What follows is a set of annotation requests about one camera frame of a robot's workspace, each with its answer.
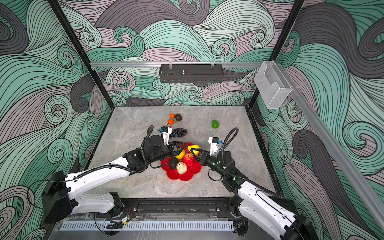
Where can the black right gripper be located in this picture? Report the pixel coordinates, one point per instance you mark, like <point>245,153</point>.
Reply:
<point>205,156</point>

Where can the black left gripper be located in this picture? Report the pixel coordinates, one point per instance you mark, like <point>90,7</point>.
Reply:
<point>174,148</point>

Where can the small wrinkled yellow fruit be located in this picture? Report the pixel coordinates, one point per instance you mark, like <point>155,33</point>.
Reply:
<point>194,149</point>

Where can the large yellow lemon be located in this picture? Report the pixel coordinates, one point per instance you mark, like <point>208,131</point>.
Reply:
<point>181,155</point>

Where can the red apple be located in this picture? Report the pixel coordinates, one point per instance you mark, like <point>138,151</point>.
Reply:
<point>188,159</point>

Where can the red flower-shaped fruit bowl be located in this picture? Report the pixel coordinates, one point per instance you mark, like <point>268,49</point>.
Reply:
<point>173,174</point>

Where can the dark avocado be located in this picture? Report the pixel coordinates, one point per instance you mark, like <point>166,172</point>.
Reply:
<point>173,162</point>

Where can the beige garlic bulb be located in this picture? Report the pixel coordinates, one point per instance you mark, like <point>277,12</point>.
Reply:
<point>181,168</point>

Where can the dark brown passion fruit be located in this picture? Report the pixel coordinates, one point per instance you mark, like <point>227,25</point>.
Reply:
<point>178,117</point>

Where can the green lime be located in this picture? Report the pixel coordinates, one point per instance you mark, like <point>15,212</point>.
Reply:
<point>215,124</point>

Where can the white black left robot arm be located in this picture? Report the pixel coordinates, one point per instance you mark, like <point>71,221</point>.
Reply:
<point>66,195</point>

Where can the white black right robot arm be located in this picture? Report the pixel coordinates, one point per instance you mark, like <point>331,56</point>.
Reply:
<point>254,202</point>

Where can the dark purple grape bunch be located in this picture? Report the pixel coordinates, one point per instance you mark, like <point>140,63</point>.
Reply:
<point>178,133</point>

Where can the black perforated wall tray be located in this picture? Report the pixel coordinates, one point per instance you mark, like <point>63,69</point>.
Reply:
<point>191,74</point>

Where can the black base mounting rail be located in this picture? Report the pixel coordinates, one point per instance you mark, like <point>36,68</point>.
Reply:
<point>221,207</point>

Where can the white slotted cable duct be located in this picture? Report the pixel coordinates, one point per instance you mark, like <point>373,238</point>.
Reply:
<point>151,226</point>

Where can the clear plastic wall bin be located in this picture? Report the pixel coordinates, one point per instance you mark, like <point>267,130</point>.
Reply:
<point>272,83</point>

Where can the aluminium wall rail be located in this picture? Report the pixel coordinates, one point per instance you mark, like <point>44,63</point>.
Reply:
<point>135,64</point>

